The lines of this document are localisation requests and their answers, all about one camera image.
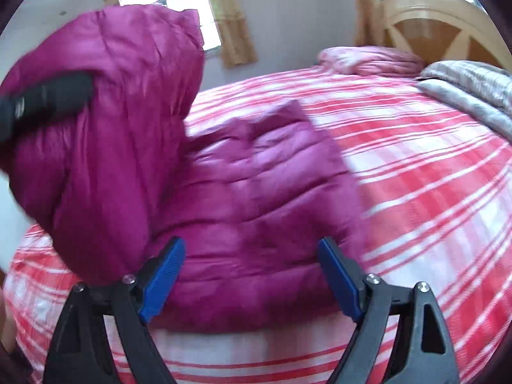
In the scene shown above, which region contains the grey patterned pillow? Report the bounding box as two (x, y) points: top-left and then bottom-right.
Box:
(416, 78), (512, 137)

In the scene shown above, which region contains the wooden bed headboard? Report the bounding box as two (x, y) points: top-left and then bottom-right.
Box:
(376, 0), (507, 68)

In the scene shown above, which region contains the striped folded blanket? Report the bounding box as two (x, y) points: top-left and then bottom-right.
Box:
(420, 60), (512, 116)

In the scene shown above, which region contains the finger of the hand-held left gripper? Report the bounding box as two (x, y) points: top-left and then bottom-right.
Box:
(0, 72), (93, 142)

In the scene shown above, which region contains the pink floral quilt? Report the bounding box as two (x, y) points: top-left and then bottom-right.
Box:
(318, 46), (427, 76)

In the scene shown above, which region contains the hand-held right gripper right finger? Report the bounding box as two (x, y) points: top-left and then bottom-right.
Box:
(317, 237), (460, 384)

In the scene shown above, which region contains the magenta puffer jacket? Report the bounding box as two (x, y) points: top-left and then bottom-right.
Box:
(0, 4), (366, 332)

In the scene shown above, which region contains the bed with red plaid sheet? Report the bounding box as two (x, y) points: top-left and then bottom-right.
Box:
(0, 64), (512, 384)

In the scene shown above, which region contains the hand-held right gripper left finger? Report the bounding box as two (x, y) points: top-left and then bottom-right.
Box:
(42, 236), (187, 384)

